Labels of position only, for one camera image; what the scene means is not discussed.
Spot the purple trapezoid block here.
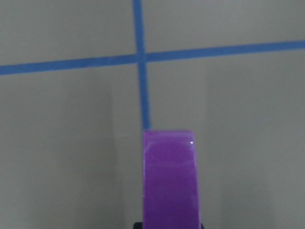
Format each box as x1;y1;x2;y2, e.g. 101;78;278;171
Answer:
142;130;202;229

